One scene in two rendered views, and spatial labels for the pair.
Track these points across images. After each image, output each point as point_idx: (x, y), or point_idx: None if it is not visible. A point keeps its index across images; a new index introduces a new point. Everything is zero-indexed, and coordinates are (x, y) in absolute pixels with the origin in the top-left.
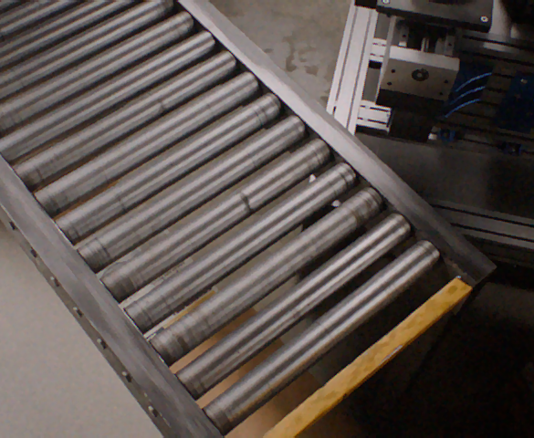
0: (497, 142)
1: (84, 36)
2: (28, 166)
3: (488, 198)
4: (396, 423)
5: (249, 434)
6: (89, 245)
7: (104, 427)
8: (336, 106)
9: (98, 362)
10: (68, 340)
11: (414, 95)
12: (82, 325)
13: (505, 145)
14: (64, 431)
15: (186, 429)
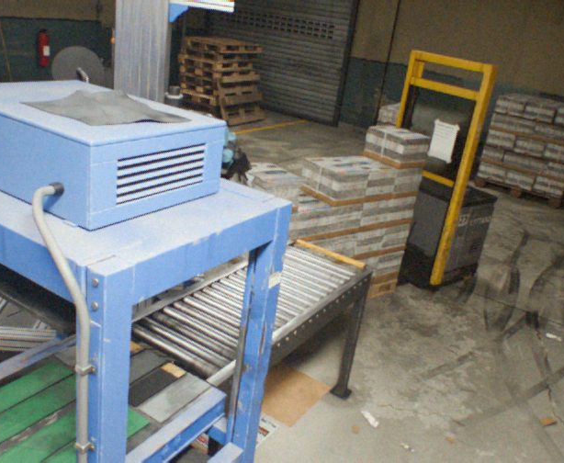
0: (155, 302)
1: (238, 301)
2: (304, 305)
3: None
4: None
5: (295, 389)
6: (323, 292)
7: (313, 431)
8: (142, 343)
9: (287, 439)
10: (280, 452)
11: None
12: (340, 308)
13: (158, 299)
14: (321, 444)
15: (362, 275)
